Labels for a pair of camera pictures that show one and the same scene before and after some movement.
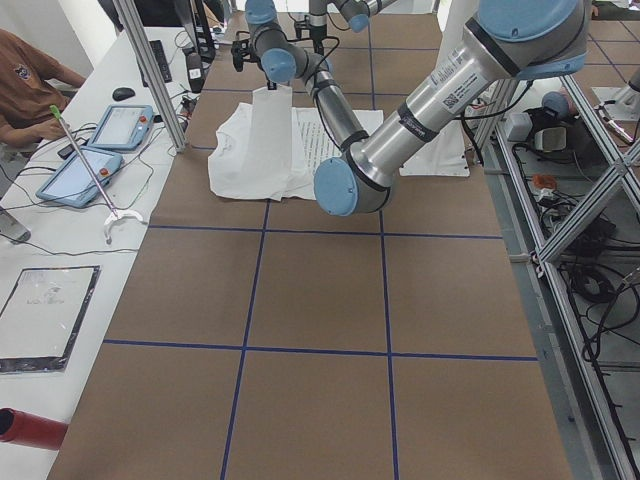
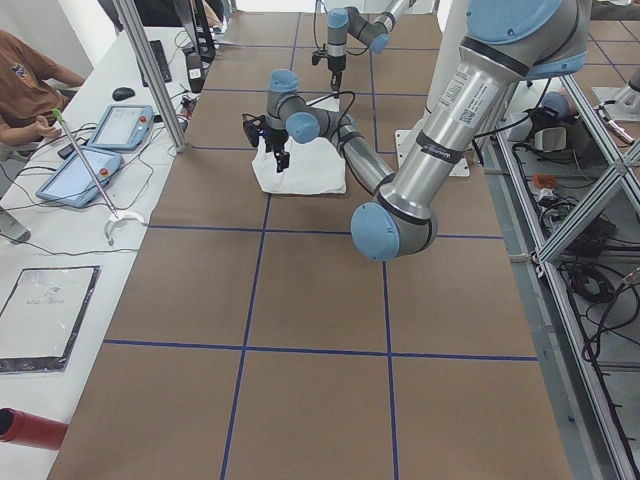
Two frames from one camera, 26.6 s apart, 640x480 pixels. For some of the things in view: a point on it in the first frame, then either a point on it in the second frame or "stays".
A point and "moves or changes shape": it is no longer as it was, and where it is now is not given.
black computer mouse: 123,93 stays
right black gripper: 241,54 -> 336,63
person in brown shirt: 34,88 stays
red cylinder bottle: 23,428 stays
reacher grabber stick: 116,215 stays
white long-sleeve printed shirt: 270,149 moves or changes shape
